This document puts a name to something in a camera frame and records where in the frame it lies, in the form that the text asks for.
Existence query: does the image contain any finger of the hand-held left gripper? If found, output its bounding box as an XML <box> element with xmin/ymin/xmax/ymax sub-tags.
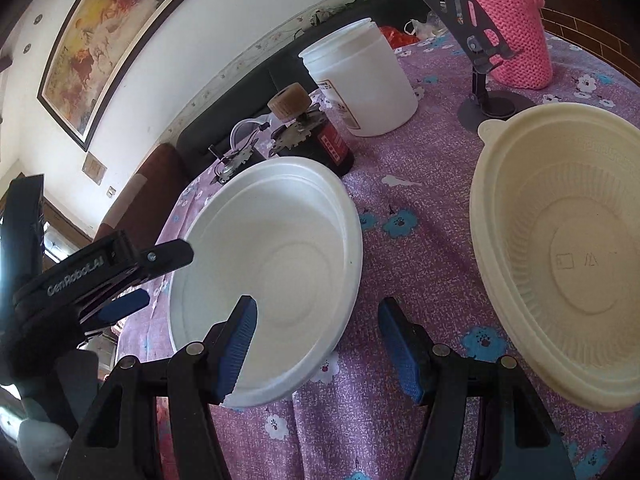
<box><xmin>80</xmin><ymin>287</ymin><xmax>151</xmax><ymax>331</ymax></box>
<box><xmin>131</xmin><ymin>238</ymin><xmax>195</xmax><ymax>282</ymax></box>

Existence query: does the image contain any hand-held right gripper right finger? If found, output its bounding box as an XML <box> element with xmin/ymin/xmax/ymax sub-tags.
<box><xmin>377</xmin><ymin>297</ymin><xmax>578</xmax><ymax>480</ymax></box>

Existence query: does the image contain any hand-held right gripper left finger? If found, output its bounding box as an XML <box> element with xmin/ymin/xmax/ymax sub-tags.
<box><xmin>57</xmin><ymin>295</ymin><xmax>259</xmax><ymax>480</ymax></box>

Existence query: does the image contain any white foam bowl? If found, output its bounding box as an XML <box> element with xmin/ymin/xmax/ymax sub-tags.
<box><xmin>167</xmin><ymin>156</ymin><xmax>363</xmax><ymax>409</ymax></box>

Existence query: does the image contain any person's left hand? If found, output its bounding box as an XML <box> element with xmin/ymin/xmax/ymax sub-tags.
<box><xmin>15</xmin><ymin>397</ymin><xmax>73</xmax><ymax>480</ymax></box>

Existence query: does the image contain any brown chair back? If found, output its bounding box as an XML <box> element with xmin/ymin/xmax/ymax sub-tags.
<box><xmin>95</xmin><ymin>142</ymin><xmax>193</xmax><ymax>241</ymax></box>

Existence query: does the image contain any metal gear ornament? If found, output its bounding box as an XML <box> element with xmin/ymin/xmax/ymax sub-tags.
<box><xmin>270</xmin><ymin>110</ymin><xmax>326</xmax><ymax>157</ymax></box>
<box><xmin>209</xmin><ymin>145</ymin><xmax>254</xmax><ymax>185</ymax></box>

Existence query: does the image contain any clear plastic tube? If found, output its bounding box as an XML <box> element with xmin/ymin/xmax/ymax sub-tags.
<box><xmin>230</xmin><ymin>117</ymin><xmax>273</xmax><ymax>152</ymax></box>

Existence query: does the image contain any purple floral tablecloth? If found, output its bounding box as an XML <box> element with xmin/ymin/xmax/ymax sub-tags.
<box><xmin>115</xmin><ymin>30</ymin><xmax>640</xmax><ymax>480</ymax></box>

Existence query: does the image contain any black sofa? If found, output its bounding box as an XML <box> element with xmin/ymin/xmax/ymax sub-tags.
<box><xmin>176</xmin><ymin>0</ymin><xmax>426</xmax><ymax>181</ymax></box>

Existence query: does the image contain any dark can with red label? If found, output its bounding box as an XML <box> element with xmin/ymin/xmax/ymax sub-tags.
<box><xmin>270</xmin><ymin>105</ymin><xmax>356</xmax><ymax>178</ymax></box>

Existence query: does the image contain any round wooden cap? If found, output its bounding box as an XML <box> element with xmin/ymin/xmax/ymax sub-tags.
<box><xmin>267</xmin><ymin>85</ymin><xmax>312</xmax><ymax>120</ymax></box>

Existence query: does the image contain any cream plastic bowl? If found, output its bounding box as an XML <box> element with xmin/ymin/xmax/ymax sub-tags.
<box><xmin>469</xmin><ymin>102</ymin><xmax>640</xmax><ymax>413</ymax></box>

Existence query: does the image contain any framed horse painting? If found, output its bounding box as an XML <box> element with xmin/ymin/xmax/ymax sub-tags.
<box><xmin>36</xmin><ymin>0</ymin><xmax>221</xmax><ymax>152</ymax></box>

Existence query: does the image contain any white plastic jar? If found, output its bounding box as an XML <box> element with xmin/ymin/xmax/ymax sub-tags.
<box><xmin>298</xmin><ymin>17</ymin><xmax>419</xmax><ymax>138</ymax></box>

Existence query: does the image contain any orange plastic bag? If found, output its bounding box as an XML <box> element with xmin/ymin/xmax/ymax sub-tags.
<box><xmin>380</xmin><ymin>25</ymin><xmax>416</xmax><ymax>52</ymax></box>

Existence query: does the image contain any white plastic bag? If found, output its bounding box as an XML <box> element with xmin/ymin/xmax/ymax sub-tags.
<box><xmin>405</xmin><ymin>15</ymin><xmax>451</xmax><ymax>42</ymax></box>

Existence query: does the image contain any pink knitted bottle cover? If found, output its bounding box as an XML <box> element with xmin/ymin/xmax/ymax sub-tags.
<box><xmin>445</xmin><ymin>0</ymin><xmax>553</xmax><ymax>90</ymax></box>

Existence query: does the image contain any grey metal phone stand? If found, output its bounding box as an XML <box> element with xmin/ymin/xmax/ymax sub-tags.
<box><xmin>416</xmin><ymin>0</ymin><xmax>536</xmax><ymax>133</ymax></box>

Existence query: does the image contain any small wall plaque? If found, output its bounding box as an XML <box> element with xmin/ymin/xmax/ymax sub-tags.
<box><xmin>82</xmin><ymin>152</ymin><xmax>108</xmax><ymax>181</ymax></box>

